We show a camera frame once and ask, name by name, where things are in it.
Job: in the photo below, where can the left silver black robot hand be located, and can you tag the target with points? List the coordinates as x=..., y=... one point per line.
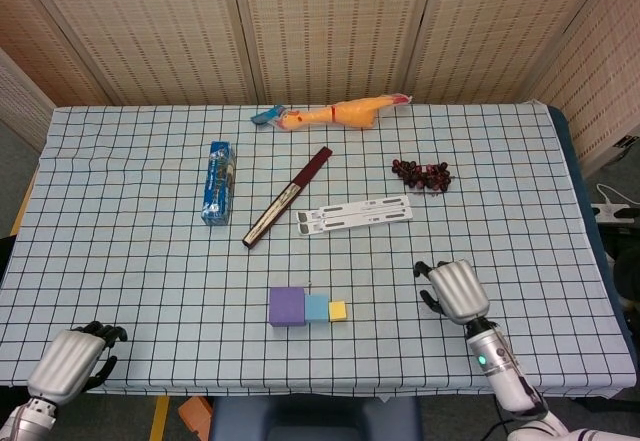
x=65, y=366

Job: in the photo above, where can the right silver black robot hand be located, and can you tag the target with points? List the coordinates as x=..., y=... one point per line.
x=457, y=291

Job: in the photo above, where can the small yellow foam cube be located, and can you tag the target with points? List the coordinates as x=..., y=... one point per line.
x=338, y=311

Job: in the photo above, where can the medium blue foam cube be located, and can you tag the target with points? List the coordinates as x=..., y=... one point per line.
x=316, y=308

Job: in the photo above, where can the large purple foam cube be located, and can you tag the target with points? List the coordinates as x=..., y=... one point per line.
x=286, y=306

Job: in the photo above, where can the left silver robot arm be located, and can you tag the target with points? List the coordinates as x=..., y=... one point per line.
x=30, y=418

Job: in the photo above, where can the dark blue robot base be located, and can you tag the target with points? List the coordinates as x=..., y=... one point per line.
x=315, y=421

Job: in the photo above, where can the light blue checkered tablecloth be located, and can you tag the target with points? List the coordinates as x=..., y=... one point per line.
x=150, y=286

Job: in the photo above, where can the dark red grape bunch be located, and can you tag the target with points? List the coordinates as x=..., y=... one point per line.
x=422, y=176

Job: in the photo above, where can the white folding laptop stand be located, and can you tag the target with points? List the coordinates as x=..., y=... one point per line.
x=355, y=213

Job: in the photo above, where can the orange block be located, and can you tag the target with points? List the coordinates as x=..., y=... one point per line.
x=195, y=416

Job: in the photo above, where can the white power strip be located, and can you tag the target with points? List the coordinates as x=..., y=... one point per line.
x=610, y=212

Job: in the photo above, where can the dark red long box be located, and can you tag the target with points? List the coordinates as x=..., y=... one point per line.
x=285, y=198

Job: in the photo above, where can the yellow rubber chicken toy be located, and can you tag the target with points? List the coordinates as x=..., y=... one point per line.
x=350, y=113

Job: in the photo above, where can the long blue cardboard box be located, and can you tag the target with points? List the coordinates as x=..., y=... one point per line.
x=219, y=186

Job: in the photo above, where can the blue packaging header card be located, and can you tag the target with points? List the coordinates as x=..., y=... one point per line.
x=262, y=117

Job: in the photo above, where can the woven beige folding screen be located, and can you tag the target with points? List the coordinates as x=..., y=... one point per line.
x=325, y=26

